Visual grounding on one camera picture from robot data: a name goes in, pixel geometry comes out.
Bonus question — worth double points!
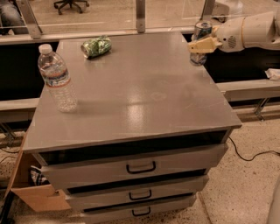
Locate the brown cardboard box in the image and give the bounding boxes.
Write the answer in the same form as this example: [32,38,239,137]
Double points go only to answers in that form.
[5,141,70,212]

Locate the middle grey drawer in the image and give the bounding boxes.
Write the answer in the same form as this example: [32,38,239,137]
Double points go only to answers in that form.
[66,175,209,210]

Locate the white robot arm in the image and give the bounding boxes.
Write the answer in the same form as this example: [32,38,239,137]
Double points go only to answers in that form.
[188,11,280,53]

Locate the blue silver redbull can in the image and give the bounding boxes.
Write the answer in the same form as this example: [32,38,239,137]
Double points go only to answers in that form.
[189,20,214,67]

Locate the white machine in background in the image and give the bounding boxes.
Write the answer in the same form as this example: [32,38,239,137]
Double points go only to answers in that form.
[212,0,243,23]

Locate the black floor cable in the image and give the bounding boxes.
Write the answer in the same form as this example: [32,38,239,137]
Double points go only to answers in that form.
[227,136,280,162]

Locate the top grey drawer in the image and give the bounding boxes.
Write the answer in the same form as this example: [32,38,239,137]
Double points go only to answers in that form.
[42,143,228,189]

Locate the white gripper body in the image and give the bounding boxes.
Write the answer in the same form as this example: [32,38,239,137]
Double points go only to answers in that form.
[216,17,244,53]

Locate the grey drawer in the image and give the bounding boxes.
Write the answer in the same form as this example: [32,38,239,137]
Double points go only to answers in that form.
[42,143,228,189]
[66,175,209,210]
[80,194,196,224]

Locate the seated person in background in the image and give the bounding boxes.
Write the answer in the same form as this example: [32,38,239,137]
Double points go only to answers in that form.
[0,0,29,35]

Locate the checkered cloth in box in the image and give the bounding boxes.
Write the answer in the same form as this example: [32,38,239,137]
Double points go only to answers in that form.
[30,165,49,186]

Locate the bottom grey drawer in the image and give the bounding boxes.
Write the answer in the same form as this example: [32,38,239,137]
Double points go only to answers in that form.
[80,194,196,224]

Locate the grey drawer cabinet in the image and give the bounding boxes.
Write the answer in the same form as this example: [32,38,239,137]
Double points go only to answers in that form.
[22,31,242,224]

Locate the clear plastic water bottle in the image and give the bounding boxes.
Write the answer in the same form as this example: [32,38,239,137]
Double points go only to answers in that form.
[38,44,78,113]

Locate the crushed green soda can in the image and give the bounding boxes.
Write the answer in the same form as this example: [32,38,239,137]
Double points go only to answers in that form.
[80,36,112,59]

